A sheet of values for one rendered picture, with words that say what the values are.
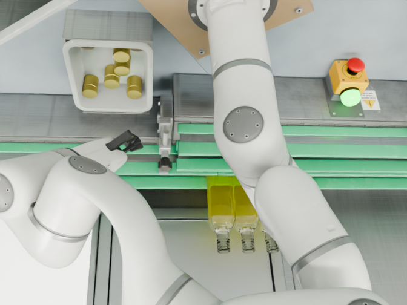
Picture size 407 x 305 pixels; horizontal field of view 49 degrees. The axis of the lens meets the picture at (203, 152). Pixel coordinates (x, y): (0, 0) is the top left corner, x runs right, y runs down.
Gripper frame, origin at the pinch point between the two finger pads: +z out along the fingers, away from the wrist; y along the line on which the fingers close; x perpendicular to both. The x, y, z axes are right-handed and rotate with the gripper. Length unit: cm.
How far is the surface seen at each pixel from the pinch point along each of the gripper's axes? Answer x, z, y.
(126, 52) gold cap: 18.0, 13.1, 8.6
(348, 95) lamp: -16, 38, 36
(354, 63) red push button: -11, 38, 41
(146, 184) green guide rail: -3.4, 28.4, -14.3
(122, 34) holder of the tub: 19.6, 9.2, 11.6
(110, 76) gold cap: 18.7, 17.7, 0.4
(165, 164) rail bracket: -4.7, 13.9, 0.0
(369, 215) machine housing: -47, 63, 19
